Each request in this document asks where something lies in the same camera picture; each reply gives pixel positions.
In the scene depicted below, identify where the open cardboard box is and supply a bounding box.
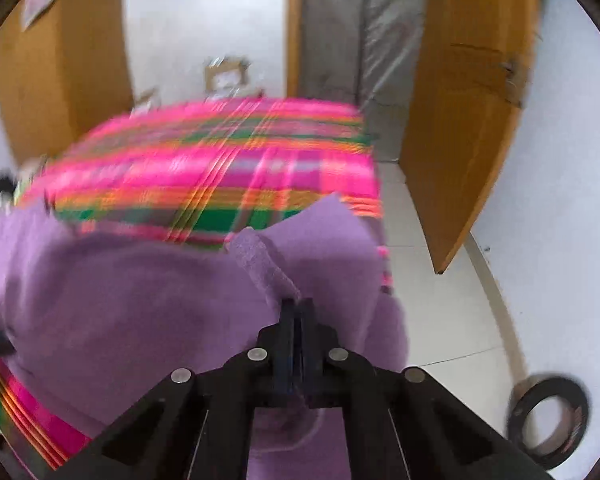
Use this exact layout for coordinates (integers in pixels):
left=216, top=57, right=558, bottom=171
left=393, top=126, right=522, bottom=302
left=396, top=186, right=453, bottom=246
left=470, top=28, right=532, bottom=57
left=202, top=57, right=252, bottom=94

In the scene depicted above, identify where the black tape roll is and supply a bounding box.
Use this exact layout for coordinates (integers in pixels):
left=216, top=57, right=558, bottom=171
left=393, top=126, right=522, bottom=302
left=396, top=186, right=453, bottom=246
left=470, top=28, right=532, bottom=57
left=506, top=373, right=593, bottom=472

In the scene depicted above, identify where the wooden door frame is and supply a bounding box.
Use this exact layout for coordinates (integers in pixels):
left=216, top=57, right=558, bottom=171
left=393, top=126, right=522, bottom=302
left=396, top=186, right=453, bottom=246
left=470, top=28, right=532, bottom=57
left=285, top=0, right=304, bottom=99

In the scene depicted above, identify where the purple sweater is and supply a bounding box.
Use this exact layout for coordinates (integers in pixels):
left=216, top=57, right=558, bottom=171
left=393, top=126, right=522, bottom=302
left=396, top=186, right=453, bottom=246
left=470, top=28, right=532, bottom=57
left=0, top=192, right=411, bottom=480

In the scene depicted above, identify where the pink green plaid bed sheet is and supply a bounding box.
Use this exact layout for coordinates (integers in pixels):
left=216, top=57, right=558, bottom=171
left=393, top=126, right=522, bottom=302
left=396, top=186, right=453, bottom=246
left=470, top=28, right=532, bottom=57
left=0, top=97, right=393, bottom=476

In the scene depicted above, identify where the wooden door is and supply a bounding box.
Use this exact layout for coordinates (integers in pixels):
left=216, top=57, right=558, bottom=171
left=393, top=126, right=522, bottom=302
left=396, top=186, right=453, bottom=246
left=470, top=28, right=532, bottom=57
left=399, top=0, right=542, bottom=276

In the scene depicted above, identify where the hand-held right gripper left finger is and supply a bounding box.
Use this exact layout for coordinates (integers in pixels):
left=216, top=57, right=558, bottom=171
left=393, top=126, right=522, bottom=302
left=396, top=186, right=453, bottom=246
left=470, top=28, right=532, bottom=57
left=62, top=297, right=297, bottom=480

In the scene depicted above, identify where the clear plastic curtain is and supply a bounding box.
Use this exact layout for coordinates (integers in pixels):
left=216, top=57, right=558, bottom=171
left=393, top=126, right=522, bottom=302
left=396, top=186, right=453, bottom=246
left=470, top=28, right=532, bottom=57
left=300, top=0, right=429, bottom=162

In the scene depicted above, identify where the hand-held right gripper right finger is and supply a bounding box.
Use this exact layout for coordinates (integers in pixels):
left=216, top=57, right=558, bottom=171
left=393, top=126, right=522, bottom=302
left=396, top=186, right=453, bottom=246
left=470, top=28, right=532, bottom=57
left=296, top=297, right=553, bottom=480

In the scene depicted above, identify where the wooden wardrobe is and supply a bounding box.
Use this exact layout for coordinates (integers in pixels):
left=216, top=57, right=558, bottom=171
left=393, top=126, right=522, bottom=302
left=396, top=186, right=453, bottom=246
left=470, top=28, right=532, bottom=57
left=0, top=0, right=134, bottom=167

